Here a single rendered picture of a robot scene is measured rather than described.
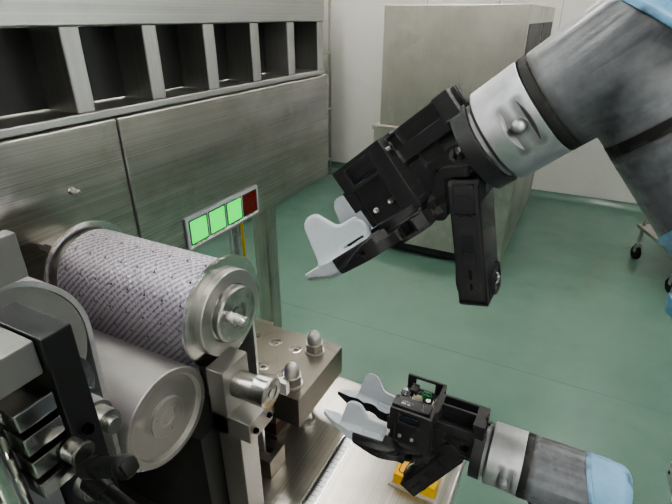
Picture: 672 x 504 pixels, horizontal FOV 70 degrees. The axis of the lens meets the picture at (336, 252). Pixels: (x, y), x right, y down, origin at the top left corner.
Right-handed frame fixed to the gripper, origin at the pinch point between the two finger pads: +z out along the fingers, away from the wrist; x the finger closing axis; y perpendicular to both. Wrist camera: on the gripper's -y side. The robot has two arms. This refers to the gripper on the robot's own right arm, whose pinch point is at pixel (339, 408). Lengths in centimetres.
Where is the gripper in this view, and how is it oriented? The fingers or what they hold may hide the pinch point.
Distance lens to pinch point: 71.6
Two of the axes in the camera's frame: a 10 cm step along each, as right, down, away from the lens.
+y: 0.0, -9.0, -4.4
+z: -8.9, -2.0, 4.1
